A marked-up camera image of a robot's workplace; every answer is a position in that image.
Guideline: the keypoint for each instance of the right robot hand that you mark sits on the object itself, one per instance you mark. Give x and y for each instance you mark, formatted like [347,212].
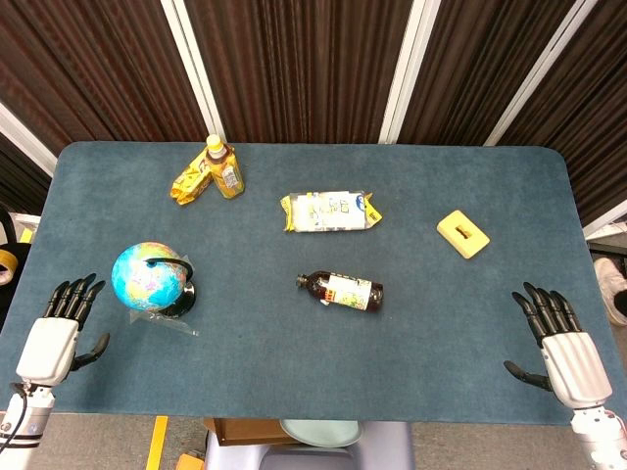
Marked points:
[573,362]

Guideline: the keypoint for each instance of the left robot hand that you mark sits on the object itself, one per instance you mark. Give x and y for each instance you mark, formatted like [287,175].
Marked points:
[46,350]

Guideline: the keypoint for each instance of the blue desk globe black stand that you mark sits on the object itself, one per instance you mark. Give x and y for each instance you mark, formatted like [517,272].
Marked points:
[149,276]

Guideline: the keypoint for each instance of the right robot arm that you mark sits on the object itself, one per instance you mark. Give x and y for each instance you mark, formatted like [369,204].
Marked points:
[597,436]

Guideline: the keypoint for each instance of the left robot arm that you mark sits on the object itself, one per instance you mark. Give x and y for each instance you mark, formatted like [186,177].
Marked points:
[19,426]

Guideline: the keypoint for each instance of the white shoe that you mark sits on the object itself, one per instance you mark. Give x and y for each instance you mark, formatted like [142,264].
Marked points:
[612,289]

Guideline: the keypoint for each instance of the yellow tape roll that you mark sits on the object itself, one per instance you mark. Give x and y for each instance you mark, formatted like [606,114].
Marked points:
[7,264]

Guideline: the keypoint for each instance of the yellow sponge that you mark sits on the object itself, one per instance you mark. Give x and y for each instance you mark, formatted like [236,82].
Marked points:
[463,233]

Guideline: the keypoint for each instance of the brown cardboard box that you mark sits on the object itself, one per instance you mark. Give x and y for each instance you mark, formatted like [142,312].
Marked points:
[245,432]

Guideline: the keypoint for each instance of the yellow snack packet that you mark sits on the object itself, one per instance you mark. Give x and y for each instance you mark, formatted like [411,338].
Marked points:
[191,178]

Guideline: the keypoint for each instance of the dark tea bottle black cap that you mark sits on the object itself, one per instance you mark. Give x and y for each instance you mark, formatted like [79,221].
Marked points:
[343,291]

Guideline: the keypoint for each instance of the yellow-capped corn tea bottle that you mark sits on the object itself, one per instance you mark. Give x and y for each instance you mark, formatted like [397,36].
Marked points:
[224,169]

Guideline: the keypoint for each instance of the blue table mat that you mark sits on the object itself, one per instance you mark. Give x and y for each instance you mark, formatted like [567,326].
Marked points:
[313,343]

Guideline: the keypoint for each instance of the pale green plate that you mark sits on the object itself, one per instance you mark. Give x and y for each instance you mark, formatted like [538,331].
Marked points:
[321,433]

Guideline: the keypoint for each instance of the grey plastic stool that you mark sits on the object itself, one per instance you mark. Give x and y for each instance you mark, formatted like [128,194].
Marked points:
[313,453]

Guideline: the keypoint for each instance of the white and yellow cracker pack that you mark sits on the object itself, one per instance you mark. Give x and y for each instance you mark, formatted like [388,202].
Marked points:
[330,211]

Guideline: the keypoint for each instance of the white partition post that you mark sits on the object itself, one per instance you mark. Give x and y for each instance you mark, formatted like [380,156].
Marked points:
[539,73]
[193,68]
[402,71]
[24,142]

